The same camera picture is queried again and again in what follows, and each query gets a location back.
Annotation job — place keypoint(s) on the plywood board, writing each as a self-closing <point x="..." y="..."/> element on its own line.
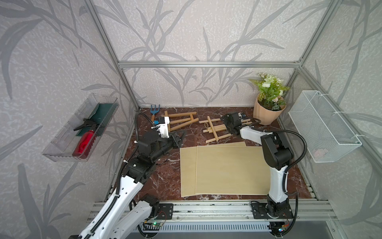
<point x="232" y="170"/>
<point x="188" y="172"/>

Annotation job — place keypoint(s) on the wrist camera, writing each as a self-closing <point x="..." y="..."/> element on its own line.
<point x="161" y="126"/>
<point x="242" y="116"/>

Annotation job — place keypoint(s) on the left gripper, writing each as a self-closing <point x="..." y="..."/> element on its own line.
<point x="179" y="140"/>

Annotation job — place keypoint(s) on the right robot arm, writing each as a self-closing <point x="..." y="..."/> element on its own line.
<point x="277" y="155"/>

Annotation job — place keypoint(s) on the red spray bottle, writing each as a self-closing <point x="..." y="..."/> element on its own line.
<point x="87" y="140"/>

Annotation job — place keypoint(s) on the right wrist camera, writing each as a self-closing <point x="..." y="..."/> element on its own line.
<point x="242" y="116"/>

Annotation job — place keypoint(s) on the white wire mesh basket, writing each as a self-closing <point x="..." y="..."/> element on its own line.
<point x="328" y="136"/>

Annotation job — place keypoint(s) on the wooden easel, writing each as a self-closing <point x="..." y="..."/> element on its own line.
<point x="218" y="131"/>
<point x="180" y="120"/>

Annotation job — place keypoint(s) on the potted plant with flowers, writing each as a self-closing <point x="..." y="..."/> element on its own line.
<point x="270" y="101"/>

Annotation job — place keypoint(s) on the aluminium cage frame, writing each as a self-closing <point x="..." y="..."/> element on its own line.
<point x="343" y="61"/>

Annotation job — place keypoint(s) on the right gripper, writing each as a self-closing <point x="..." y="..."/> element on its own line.
<point x="226" y="120"/>

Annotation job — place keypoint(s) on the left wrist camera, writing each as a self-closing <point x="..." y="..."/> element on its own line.
<point x="161" y="126"/>

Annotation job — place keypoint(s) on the clear plastic wall tray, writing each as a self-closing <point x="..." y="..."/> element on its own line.
<point x="78" y="138"/>

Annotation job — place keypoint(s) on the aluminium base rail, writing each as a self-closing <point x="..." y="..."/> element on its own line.
<point x="234" y="216"/>

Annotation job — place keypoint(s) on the blue garden hand rake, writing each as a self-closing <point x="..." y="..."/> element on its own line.
<point x="154" y="109"/>

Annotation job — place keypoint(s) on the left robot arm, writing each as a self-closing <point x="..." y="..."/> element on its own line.
<point x="119" y="197"/>

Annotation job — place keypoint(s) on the green sheet in tray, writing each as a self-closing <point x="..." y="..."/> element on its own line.
<point x="102" y="114"/>

